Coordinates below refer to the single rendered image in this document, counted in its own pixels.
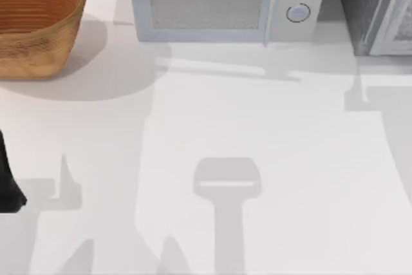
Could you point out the microwave oven door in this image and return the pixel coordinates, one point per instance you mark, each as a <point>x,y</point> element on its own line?
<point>206,1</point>

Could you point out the round microwave knob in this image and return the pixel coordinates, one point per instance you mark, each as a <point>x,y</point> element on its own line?
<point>298,13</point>

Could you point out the brown woven basket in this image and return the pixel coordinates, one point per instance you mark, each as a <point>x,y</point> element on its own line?
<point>38,24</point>

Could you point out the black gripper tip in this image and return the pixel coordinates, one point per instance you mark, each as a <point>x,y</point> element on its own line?
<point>7,185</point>

